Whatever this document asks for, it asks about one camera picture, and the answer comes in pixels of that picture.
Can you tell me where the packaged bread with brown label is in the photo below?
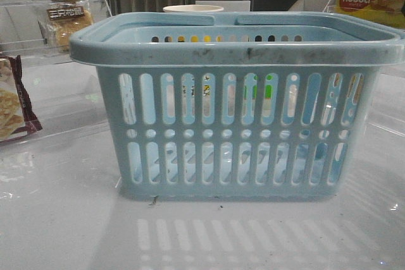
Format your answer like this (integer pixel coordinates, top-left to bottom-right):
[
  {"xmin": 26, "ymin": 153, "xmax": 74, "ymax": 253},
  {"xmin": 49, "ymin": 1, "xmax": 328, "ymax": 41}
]
[{"xmin": 35, "ymin": 1, "xmax": 94, "ymax": 52}]

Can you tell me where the light blue plastic basket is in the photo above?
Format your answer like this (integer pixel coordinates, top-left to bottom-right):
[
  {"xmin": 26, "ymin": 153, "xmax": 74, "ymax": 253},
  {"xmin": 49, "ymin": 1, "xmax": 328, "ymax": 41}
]
[{"xmin": 70, "ymin": 11, "xmax": 404, "ymax": 199}]

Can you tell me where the white paper cup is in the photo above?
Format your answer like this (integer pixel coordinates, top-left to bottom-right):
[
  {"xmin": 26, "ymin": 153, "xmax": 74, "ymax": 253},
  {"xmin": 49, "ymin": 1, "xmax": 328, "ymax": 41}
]
[{"xmin": 163, "ymin": 4, "xmax": 224, "ymax": 13}]

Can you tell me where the brown cracker snack packet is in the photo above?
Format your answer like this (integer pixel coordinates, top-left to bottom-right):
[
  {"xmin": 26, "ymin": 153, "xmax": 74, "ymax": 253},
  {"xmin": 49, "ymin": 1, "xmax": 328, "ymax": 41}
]
[{"xmin": 1, "ymin": 55, "xmax": 42, "ymax": 142}]

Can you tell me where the clear acrylic display shelf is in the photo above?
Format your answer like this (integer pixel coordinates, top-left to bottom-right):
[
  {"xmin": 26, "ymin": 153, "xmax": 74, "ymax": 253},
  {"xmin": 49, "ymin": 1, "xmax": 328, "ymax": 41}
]
[{"xmin": 1, "ymin": 0, "xmax": 106, "ymax": 150}]

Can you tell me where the clear acrylic right stand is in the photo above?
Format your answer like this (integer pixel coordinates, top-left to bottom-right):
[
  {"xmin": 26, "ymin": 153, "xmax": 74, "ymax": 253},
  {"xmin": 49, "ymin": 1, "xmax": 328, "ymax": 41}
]
[{"xmin": 324, "ymin": 0, "xmax": 404, "ymax": 30}]

